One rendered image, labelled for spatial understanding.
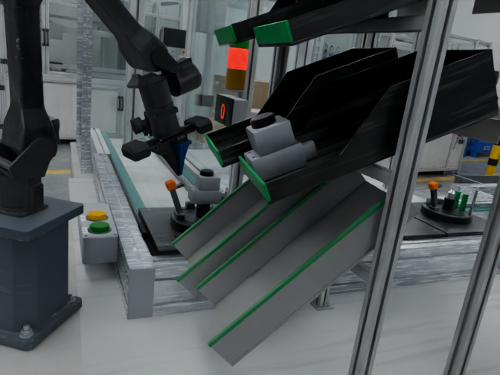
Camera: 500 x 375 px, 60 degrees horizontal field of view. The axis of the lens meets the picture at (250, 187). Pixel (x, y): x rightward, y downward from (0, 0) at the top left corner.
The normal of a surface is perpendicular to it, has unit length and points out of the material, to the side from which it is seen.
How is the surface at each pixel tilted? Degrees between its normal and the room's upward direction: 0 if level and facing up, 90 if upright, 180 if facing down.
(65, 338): 0
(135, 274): 90
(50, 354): 0
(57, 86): 90
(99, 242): 90
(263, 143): 90
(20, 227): 0
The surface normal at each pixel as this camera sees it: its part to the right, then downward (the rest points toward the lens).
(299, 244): -0.60, -0.71
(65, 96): 0.53, 0.30
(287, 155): 0.22, 0.29
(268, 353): 0.12, -0.95
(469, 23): -0.84, 0.05
